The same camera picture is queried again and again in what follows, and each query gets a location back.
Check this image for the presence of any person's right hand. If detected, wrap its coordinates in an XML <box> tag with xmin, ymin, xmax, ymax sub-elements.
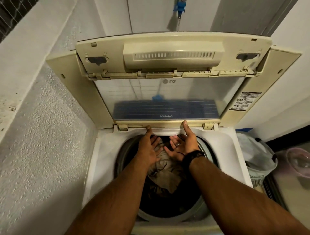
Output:
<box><xmin>163</xmin><ymin>120</ymin><xmax>201</xmax><ymax>162</ymax></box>

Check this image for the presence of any person's left hand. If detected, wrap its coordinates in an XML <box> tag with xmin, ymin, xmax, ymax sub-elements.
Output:
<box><xmin>137</xmin><ymin>125</ymin><xmax>163</xmax><ymax>168</ymax></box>

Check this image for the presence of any tan clothes piece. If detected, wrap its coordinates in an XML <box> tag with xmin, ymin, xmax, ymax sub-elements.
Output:
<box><xmin>148</xmin><ymin>143</ymin><xmax>186</xmax><ymax>194</ymax></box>

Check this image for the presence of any white and blue washing machine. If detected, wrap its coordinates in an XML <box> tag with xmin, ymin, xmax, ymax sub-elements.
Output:
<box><xmin>46</xmin><ymin>31</ymin><xmax>302</xmax><ymax>235</ymax></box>

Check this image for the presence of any washing machine glass lid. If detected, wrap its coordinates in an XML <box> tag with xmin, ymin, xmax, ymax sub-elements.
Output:
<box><xmin>46</xmin><ymin>31</ymin><xmax>302</xmax><ymax>132</ymax></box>

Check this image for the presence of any person's right forearm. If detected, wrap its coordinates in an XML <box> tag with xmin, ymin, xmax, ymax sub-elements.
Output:
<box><xmin>189</xmin><ymin>156</ymin><xmax>310</xmax><ymax>235</ymax></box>

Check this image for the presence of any person's left forearm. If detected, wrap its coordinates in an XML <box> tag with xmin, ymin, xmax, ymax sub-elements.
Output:
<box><xmin>65</xmin><ymin>156</ymin><xmax>152</xmax><ymax>235</ymax></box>

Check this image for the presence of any white round laundry hamper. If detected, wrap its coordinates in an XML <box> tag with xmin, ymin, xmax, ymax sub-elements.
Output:
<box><xmin>236</xmin><ymin>130</ymin><xmax>278</xmax><ymax>188</ymax></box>

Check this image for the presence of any black wrist band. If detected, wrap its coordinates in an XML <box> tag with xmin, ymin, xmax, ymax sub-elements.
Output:
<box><xmin>177</xmin><ymin>150</ymin><xmax>206</xmax><ymax>170</ymax></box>

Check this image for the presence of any black white warning sticker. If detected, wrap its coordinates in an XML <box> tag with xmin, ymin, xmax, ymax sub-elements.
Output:
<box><xmin>229</xmin><ymin>91</ymin><xmax>263</xmax><ymax>112</ymax></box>

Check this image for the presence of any pink plastic bucket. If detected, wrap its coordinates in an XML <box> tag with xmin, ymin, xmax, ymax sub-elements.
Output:
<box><xmin>285</xmin><ymin>147</ymin><xmax>310</xmax><ymax>179</ymax></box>

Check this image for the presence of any blue water tap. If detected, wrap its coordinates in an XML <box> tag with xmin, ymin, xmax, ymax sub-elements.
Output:
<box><xmin>173</xmin><ymin>0</ymin><xmax>187</xmax><ymax>19</ymax></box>

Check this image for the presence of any white window safety net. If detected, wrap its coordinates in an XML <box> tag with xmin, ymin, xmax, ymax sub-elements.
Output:
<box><xmin>0</xmin><ymin>0</ymin><xmax>39</xmax><ymax>43</ymax></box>

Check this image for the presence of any white wall cable conduit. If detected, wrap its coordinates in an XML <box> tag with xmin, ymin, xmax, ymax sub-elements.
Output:
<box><xmin>126</xmin><ymin>0</ymin><xmax>134</xmax><ymax>34</ymax></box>

